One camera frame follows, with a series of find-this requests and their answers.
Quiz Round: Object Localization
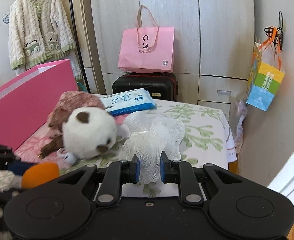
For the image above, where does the white mesh bath sponge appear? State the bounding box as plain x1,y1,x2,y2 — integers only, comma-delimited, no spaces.
119,111,185,184

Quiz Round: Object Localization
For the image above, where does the colourful hanging paper bag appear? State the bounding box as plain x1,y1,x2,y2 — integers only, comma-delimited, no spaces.
246,27,285,111

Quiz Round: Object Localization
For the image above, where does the white wardrobe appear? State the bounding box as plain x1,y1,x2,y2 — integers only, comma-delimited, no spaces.
80,0,254,116

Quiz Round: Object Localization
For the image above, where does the white brown plush dog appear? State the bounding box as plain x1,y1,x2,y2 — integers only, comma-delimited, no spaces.
39,107,117,159

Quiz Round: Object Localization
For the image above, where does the pink cardboard box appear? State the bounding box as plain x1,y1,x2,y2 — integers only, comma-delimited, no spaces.
0,60,78,151

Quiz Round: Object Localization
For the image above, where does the blue white wipes pack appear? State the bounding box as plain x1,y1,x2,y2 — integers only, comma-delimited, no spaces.
100,88,156,116

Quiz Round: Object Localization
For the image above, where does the black suitcase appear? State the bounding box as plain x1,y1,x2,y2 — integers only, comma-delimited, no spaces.
112,72,178,101

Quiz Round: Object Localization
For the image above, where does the pink paper shopping bag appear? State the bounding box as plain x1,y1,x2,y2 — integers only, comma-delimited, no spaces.
118,5,174,74

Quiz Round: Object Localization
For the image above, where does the white knit cardigan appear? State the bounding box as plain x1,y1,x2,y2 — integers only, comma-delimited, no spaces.
8,0,82,80

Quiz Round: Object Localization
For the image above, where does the orange makeup sponge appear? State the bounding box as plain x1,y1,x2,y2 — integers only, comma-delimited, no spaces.
21,163,60,189

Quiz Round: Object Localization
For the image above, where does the floral tablecloth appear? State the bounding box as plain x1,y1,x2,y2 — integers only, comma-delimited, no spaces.
0,100,236,197

